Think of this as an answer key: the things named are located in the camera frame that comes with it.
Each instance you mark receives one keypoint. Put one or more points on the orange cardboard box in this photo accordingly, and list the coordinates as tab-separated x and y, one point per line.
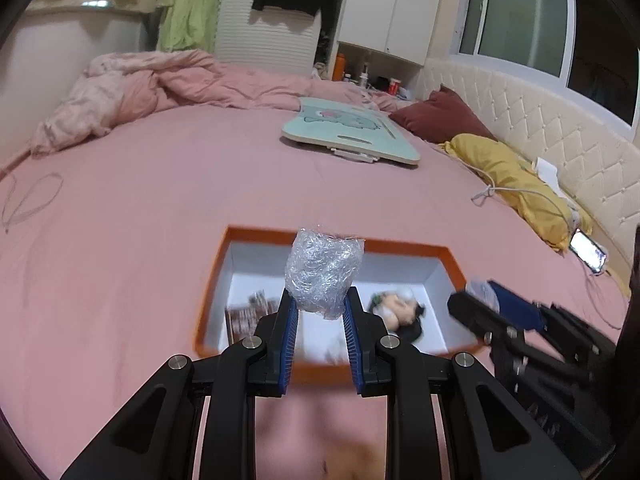
390	270

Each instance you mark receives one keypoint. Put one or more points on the red label bottle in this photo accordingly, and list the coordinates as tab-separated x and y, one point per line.
395	86

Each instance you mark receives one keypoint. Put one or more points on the cream tufted headboard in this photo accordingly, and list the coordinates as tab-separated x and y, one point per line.
550	110

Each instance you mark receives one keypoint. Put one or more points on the smartphone with lit screen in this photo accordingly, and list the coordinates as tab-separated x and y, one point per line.
589	250

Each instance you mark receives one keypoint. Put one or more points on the green cloth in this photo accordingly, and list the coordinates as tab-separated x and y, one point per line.
190	5

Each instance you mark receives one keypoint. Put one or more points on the mint green lap desk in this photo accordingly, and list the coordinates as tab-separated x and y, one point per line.
350	130

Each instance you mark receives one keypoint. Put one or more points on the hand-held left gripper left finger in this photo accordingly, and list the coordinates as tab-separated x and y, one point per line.
287	345

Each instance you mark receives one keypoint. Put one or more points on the orange bottle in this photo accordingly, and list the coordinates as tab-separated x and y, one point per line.
340	67

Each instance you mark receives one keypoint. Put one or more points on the clear bubble wrap bag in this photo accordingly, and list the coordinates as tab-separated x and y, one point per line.
322	270

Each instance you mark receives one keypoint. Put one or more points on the large glass window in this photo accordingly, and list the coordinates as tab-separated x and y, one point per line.
520	10

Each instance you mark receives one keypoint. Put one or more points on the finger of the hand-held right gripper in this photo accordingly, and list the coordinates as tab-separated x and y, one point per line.
520	312
475	315

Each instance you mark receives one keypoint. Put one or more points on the brown snack packet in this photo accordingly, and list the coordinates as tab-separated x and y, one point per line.
245	317

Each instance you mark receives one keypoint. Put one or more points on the pink crumpled duvet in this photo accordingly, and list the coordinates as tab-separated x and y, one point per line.
150	85

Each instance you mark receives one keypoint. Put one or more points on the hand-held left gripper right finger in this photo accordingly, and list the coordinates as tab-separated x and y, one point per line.
352	345

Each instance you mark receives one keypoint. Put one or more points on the pink bed sheet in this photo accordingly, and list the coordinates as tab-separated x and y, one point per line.
125	210

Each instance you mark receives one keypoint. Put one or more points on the small pale blurred object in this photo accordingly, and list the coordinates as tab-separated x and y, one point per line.
480	291

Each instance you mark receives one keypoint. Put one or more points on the white cabinet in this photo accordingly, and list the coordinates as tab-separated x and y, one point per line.
400	5

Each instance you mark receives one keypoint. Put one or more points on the small white bottle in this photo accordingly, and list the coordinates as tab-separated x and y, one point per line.
364	77

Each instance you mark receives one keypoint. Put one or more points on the small doll figurine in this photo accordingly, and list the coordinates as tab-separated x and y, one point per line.
397	310

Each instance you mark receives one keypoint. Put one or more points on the yellow pillow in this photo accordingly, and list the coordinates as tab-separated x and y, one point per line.
500	165

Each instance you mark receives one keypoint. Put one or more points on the maroon pillow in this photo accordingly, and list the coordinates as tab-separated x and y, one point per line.
440	115

